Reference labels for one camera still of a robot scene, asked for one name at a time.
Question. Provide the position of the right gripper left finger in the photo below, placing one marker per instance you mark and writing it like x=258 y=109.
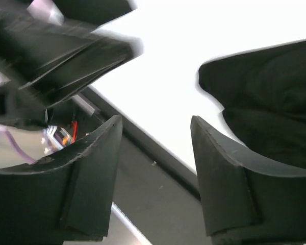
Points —
x=66 y=196

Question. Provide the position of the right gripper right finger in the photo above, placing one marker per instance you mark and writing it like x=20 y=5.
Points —
x=246 y=198

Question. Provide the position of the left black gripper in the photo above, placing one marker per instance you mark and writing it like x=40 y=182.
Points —
x=46 y=64

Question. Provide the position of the black tank top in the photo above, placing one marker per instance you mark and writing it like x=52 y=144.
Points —
x=263 y=94

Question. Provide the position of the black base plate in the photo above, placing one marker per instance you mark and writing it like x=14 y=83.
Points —
x=156 y=192

